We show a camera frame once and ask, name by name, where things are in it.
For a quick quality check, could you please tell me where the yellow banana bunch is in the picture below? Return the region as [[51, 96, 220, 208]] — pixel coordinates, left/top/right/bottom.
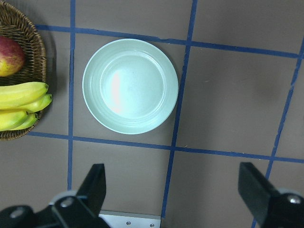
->
[[0, 82, 52, 131]]

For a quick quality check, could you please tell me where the wicker fruit basket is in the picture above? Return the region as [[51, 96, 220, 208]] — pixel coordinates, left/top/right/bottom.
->
[[0, 1, 47, 141]]

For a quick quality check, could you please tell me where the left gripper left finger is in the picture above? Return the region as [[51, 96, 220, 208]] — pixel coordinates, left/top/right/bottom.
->
[[0, 164, 110, 228]]

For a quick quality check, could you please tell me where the red yellow apple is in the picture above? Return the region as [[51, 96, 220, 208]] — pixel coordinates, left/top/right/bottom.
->
[[0, 36, 26, 77]]

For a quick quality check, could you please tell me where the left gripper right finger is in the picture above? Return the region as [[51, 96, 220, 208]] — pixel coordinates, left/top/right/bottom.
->
[[238, 162, 304, 228]]

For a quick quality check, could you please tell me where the pale green plate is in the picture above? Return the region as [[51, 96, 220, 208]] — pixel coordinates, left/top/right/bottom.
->
[[82, 39, 179, 134]]

